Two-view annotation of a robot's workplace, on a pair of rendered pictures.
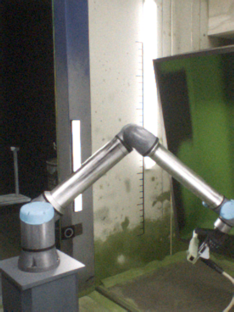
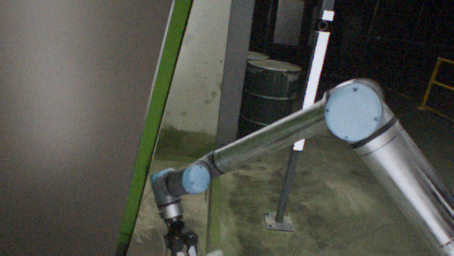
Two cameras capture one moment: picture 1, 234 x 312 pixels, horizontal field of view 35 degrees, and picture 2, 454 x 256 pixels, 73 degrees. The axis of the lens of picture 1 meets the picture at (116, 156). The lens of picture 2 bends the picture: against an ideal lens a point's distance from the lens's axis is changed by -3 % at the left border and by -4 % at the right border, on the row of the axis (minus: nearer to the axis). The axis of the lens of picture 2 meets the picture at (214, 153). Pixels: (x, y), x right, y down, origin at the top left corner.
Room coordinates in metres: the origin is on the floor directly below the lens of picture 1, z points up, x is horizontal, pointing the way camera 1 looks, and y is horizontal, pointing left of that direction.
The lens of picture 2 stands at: (2.63, 0.09, 1.39)
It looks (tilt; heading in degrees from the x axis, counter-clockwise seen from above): 25 degrees down; 216
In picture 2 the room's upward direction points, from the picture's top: 6 degrees clockwise
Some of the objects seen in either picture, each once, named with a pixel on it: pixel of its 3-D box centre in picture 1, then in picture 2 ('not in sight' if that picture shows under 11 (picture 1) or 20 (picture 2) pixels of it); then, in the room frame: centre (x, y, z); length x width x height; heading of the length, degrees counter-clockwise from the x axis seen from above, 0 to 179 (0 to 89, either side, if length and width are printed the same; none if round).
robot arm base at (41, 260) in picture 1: (38, 253); not in sight; (1.64, 0.36, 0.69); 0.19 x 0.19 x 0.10
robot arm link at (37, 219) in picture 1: (37, 223); not in sight; (1.65, 0.36, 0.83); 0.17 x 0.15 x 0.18; 8
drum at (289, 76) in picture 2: not in sight; (267, 104); (-0.44, -1.52, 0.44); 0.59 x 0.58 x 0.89; 53
